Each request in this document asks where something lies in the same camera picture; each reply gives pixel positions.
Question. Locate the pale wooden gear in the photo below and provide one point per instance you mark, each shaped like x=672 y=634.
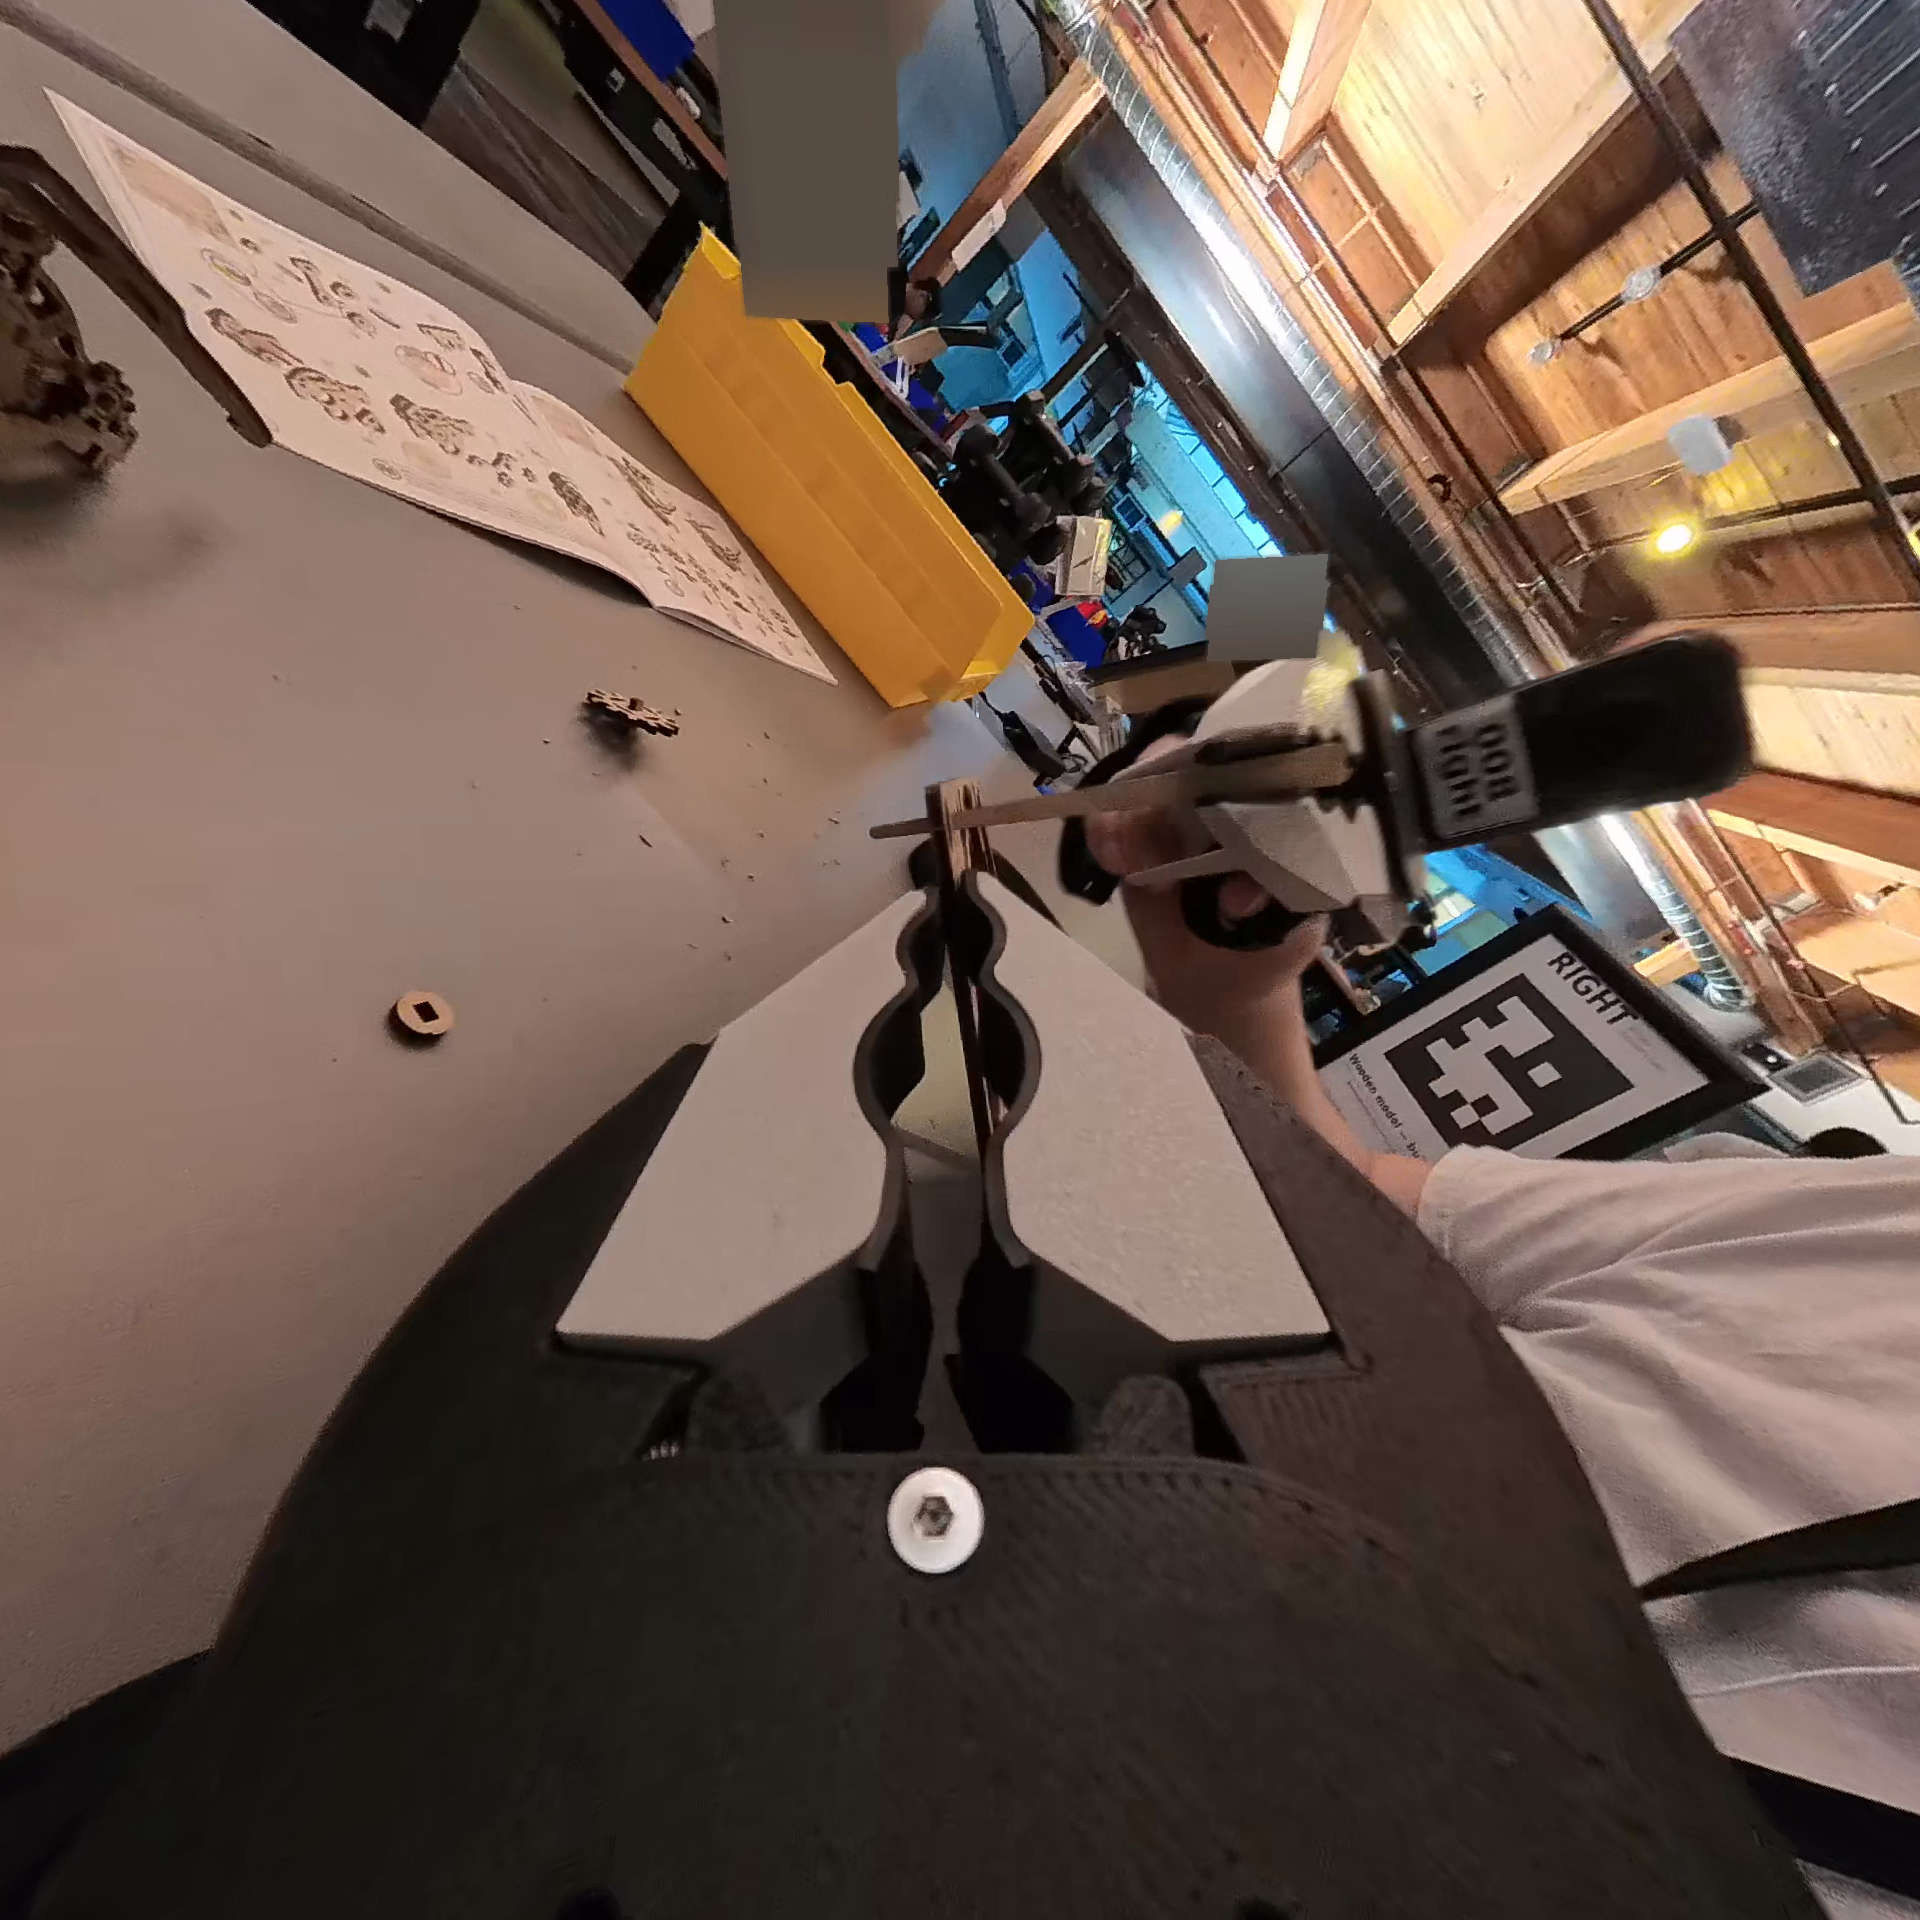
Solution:
x=630 y=713

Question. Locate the long wooden strip part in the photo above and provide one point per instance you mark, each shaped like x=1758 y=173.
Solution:
x=1050 y=808

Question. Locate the yellow plastic bin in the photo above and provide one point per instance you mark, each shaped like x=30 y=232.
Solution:
x=840 y=494

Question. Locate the person's white shirt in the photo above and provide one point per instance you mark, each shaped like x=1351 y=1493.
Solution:
x=1725 y=1350

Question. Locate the small round wooden washer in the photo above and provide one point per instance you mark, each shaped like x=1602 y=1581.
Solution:
x=404 y=1020

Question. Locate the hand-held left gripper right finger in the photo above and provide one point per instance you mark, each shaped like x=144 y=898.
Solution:
x=1142 y=1172

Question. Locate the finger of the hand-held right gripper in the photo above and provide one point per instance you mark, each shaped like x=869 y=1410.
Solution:
x=1289 y=713
x=1319 y=849

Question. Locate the person's right hand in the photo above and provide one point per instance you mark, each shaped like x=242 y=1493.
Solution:
x=1154 y=862

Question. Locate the black-framed marker sign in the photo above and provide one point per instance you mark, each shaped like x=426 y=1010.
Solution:
x=1501 y=1066

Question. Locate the dark wooden model assembly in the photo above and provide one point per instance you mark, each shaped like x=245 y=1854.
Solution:
x=61 y=375

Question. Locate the white instruction booklet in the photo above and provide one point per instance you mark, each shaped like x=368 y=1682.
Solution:
x=450 y=422

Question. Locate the black ceiling panel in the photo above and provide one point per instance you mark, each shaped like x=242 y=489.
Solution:
x=1815 y=119

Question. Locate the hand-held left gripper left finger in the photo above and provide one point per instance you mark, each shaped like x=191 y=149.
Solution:
x=750 y=1172

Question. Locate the glowing ceiling lamp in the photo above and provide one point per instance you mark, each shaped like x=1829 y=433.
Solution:
x=1673 y=535

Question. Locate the person's right forearm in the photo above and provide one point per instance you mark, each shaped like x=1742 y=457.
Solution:
x=1319 y=1110

